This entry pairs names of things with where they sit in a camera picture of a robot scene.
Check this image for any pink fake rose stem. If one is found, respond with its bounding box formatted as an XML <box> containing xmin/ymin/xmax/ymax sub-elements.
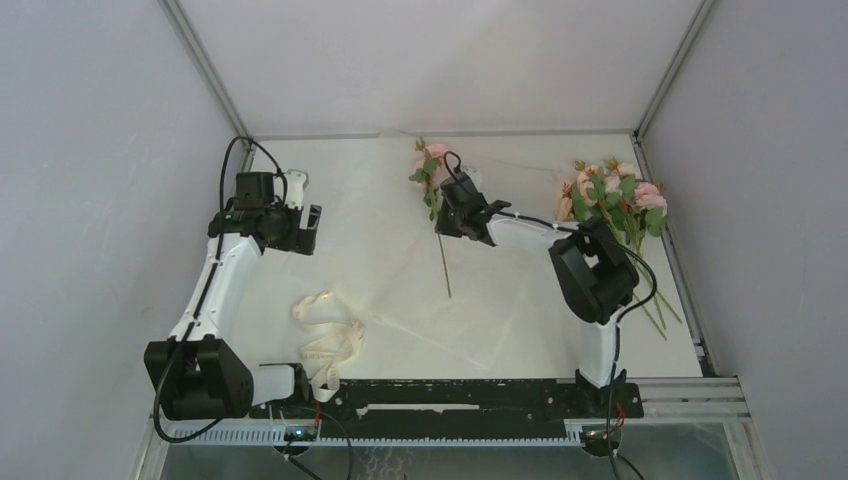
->
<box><xmin>599</xmin><ymin>157</ymin><xmax>684</xmax><ymax>326</ymax></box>
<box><xmin>407</xmin><ymin>137</ymin><xmax>454</xmax><ymax>301</ymax></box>
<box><xmin>625</xmin><ymin>181</ymin><xmax>668</xmax><ymax>340</ymax></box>
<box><xmin>553</xmin><ymin>160</ymin><xmax>669</xmax><ymax>342</ymax></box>

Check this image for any translucent white wrapping paper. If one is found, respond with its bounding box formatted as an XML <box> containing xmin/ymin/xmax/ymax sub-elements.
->
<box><xmin>271</xmin><ymin>138</ymin><xmax>581</xmax><ymax>378</ymax></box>

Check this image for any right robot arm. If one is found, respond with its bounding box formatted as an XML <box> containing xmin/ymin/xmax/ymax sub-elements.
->
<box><xmin>435</xmin><ymin>172</ymin><xmax>658</xmax><ymax>416</ymax></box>

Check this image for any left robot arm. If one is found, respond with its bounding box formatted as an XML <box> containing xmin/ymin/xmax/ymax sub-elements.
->
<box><xmin>144</xmin><ymin>170</ymin><xmax>321</xmax><ymax>421</ymax></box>

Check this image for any cream printed ribbon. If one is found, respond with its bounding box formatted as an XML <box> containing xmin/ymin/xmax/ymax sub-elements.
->
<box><xmin>291</xmin><ymin>292</ymin><xmax>366</xmax><ymax>403</ymax></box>

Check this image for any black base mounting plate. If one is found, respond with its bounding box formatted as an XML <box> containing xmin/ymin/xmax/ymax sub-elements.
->
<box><xmin>248</xmin><ymin>379</ymin><xmax>645</xmax><ymax>435</ymax></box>

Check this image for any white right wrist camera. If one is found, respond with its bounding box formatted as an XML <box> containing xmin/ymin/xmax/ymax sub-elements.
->
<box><xmin>461</xmin><ymin>166</ymin><xmax>482</xmax><ymax>192</ymax></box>

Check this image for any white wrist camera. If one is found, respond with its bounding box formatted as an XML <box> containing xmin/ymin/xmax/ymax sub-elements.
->
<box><xmin>284</xmin><ymin>169</ymin><xmax>309</xmax><ymax>209</ymax></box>
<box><xmin>461</xmin><ymin>166</ymin><xmax>482</xmax><ymax>192</ymax></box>

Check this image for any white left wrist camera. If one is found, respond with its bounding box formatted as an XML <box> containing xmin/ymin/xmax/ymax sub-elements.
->
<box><xmin>284</xmin><ymin>169</ymin><xmax>309</xmax><ymax>209</ymax></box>

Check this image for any white slotted cable duct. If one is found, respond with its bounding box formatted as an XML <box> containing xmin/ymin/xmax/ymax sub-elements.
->
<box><xmin>188</xmin><ymin>422</ymin><xmax>606</xmax><ymax>447</ymax></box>

